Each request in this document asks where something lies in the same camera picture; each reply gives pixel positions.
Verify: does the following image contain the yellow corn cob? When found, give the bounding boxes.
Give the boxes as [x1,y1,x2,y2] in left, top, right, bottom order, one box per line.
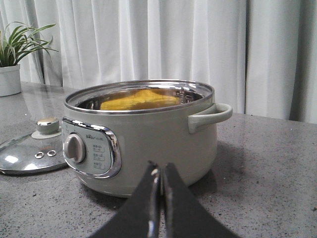
[100,89,180,111]

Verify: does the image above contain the glass pot lid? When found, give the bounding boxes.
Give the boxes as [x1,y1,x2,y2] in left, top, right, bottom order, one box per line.
[0,118,67,176]

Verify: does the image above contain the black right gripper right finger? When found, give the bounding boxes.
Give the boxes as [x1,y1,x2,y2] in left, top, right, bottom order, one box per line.
[163,163,238,238]

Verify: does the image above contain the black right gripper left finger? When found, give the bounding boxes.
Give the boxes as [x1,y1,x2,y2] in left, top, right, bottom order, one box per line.
[91,161,161,238]

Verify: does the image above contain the green potted plant white pot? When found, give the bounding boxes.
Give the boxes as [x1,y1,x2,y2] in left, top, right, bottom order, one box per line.
[0,21,55,97]

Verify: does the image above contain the pale green electric cooking pot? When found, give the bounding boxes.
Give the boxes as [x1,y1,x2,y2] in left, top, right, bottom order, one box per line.
[61,79,233,197]

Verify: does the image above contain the white curtain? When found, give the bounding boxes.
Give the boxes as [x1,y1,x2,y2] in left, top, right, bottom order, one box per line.
[0,0,317,123]

